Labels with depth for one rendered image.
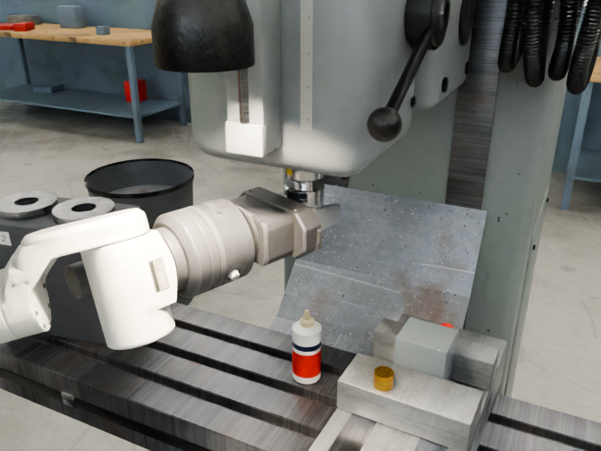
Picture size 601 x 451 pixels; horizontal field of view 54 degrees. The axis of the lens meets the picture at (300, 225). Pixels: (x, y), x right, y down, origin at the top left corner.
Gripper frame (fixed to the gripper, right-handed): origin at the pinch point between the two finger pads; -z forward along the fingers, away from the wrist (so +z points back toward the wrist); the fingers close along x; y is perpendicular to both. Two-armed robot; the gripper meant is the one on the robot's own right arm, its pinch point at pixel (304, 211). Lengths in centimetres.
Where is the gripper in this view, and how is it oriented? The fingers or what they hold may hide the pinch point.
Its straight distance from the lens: 70.2
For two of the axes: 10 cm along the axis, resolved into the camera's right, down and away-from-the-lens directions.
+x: -6.8, -3.0, 6.7
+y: -0.1, 9.1, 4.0
